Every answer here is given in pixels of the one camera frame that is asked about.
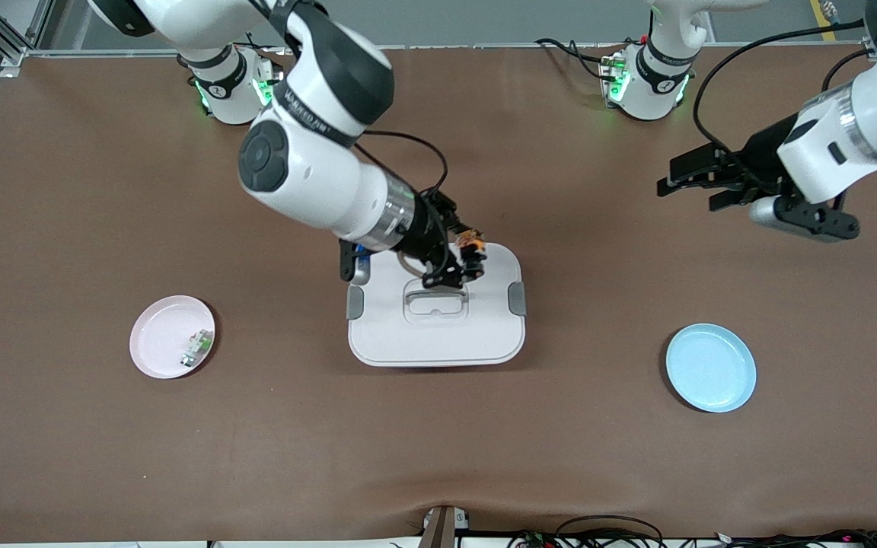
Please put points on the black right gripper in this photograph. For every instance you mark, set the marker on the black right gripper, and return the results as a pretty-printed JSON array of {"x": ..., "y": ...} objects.
[{"x": 428, "y": 230}]

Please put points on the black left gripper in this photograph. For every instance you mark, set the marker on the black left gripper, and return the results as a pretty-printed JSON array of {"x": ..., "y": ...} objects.
[{"x": 763, "y": 161}]

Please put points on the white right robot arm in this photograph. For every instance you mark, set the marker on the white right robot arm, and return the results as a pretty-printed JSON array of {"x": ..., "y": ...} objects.
[{"x": 309, "y": 175}]

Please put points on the white box lid grey latches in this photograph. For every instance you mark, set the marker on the white box lid grey latches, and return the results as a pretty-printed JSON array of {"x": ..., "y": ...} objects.
[{"x": 438, "y": 335}]

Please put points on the light blue round plate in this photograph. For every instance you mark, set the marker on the light blue round plate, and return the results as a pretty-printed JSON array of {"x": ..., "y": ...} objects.
[{"x": 711, "y": 369}]

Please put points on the pink round plate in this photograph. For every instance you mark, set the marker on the pink round plate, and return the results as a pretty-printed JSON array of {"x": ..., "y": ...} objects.
[{"x": 157, "y": 342}]

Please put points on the grey table edge rail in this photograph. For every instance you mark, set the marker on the grey table edge rail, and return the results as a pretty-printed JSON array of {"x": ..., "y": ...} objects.
[{"x": 484, "y": 47}]

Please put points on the front camera mount bracket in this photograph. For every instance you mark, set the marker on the front camera mount bracket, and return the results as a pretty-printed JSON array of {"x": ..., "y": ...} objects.
[{"x": 442, "y": 529}]

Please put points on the green white switch module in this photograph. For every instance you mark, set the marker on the green white switch module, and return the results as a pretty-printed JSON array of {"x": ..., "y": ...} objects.
[{"x": 196, "y": 348}]

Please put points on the aluminium frame profile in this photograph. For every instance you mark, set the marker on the aluminium frame profile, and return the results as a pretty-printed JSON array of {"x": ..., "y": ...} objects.
[{"x": 8, "y": 46}]

